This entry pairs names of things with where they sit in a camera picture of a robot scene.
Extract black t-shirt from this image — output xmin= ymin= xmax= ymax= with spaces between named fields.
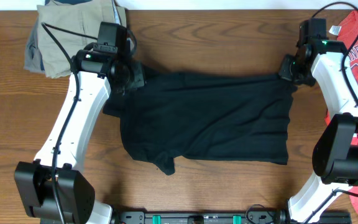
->
xmin=103 ymin=68 xmax=296 ymax=175

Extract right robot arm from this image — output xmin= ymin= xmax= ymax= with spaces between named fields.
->
xmin=279 ymin=39 xmax=358 ymax=223

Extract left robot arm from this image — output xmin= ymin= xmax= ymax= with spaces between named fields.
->
xmin=14 ymin=50 xmax=145 ymax=223

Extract folded khaki trousers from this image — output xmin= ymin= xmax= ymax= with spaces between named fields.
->
xmin=37 ymin=0 xmax=126 ymax=78

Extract folded grey garment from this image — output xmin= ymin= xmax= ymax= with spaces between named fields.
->
xmin=24 ymin=0 xmax=91 ymax=74

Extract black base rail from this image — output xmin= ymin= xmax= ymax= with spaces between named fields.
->
xmin=113 ymin=210 xmax=352 ymax=224

